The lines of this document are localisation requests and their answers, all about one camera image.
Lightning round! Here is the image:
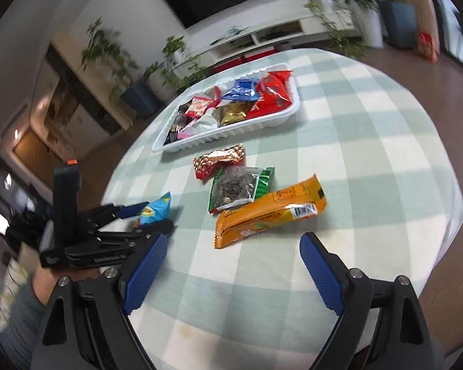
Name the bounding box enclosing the bushy plant round white planter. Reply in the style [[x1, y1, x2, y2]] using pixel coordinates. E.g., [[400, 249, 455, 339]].
[[144, 56, 210, 101]]

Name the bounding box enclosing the bushy plant tall white planter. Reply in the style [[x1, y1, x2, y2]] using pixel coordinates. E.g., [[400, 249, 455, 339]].
[[334, 0, 384, 49]]

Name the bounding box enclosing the black snack packet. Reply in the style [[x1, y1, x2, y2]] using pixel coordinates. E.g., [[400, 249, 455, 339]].
[[165, 104, 191, 146]]

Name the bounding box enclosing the orange snack packet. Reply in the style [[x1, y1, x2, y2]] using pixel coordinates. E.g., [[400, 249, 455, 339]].
[[214, 174, 328, 249]]

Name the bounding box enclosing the light blue snack packet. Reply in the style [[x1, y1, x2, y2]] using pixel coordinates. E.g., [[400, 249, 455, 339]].
[[138, 192, 172, 227]]

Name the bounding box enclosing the tangled blue cable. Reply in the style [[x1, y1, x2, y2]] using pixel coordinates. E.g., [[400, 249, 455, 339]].
[[216, 25, 249, 45]]

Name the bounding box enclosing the person's left forearm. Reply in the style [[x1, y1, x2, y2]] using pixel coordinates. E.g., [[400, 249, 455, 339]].
[[0, 267, 101, 370]]

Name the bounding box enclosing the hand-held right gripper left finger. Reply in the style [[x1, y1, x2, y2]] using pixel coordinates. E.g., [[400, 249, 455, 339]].
[[31, 233, 168, 370]]

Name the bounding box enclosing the white television cabinet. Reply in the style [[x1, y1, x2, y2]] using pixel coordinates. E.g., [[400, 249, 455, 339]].
[[197, 10, 357, 74]]

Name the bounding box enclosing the red white snack packet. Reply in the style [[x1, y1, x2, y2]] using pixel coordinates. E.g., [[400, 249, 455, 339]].
[[185, 87, 221, 118]]

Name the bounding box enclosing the trailing plant white pot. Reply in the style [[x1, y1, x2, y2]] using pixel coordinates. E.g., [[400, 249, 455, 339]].
[[304, 0, 369, 60]]

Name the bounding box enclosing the white plastic tray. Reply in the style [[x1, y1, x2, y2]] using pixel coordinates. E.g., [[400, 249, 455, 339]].
[[152, 63, 301, 153]]

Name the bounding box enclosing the red storage box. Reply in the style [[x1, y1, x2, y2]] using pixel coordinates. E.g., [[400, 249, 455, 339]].
[[244, 46, 275, 62], [212, 56, 244, 73]]

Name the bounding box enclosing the wooden sideboard cabinet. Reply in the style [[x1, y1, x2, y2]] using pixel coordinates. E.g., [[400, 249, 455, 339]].
[[29, 42, 136, 162]]

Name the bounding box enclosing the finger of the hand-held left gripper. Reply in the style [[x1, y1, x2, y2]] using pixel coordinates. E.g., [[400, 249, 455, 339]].
[[87, 219, 175, 245], [77, 201, 152, 226]]

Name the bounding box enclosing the green sunflower seed packet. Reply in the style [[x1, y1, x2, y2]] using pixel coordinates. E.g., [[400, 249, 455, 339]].
[[208, 166, 275, 213]]

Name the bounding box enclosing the round checkered table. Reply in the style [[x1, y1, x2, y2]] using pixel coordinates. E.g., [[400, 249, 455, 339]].
[[100, 48, 463, 370]]

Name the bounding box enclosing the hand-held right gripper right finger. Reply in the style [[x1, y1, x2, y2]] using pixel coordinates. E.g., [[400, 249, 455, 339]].
[[299, 232, 446, 370]]

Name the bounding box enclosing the small plant white pot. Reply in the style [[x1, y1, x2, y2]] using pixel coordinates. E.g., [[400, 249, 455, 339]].
[[162, 35, 188, 68]]

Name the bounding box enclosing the leafy plant grey planter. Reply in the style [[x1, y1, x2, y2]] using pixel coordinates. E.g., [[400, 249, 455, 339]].
[[80, 17, 162, 118]]

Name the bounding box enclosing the silver snack packet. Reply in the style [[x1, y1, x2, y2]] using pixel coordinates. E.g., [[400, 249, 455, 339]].
[[189, 108, 220, 134]]

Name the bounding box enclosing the tall plant grey planter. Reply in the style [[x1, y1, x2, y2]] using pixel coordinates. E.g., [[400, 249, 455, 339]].
[[361, 0, 417, 49]]

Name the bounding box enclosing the red gold snack packet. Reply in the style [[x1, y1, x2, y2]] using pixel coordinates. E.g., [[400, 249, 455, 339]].
[[193, 143, 245, 180]]

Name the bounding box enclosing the red gift bag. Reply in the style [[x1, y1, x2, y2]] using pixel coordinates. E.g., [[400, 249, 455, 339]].
[[416, 31, 440, 63]]

